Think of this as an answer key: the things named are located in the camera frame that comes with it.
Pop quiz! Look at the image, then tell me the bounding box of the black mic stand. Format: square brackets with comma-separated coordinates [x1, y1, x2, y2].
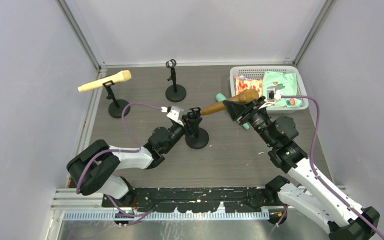
[185, 107, 210, 150]
[165, 59, 187, 103]
[102, 80, 131, 119]

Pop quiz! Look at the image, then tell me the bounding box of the gold microphone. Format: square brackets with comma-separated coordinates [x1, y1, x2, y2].
[200, 89, 260, 116]

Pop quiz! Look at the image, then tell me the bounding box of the mint green microphone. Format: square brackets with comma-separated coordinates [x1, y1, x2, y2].
[215, 93, 250, 130]

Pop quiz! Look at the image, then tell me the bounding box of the beige microphone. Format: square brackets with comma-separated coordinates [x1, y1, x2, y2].
[77, 70, 132, 92]

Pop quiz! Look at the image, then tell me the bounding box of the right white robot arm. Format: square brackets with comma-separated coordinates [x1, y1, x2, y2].
[223, 97, 380, 240]

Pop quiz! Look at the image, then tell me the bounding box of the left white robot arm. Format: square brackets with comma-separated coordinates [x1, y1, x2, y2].
[66, 106, 202, 200]

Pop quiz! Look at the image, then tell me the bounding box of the orange patterned cloth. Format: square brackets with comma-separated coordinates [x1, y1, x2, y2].
[233, 75, 263, 97]

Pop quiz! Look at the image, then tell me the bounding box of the white plastic basket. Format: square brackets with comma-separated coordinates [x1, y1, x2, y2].
[229, 65, 309, 114]

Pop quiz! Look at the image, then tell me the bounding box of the green patterned cloth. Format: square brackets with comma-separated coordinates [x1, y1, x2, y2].
[262, 71, 302, 108]

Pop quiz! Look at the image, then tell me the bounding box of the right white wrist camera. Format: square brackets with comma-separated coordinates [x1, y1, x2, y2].
[261, 86, 282, 108]

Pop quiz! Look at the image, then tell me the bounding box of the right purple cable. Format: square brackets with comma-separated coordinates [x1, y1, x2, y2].
[279, 95, 384, 240]

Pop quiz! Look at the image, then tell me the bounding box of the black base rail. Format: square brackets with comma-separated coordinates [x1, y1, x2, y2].
[114, 186, 284, 213]

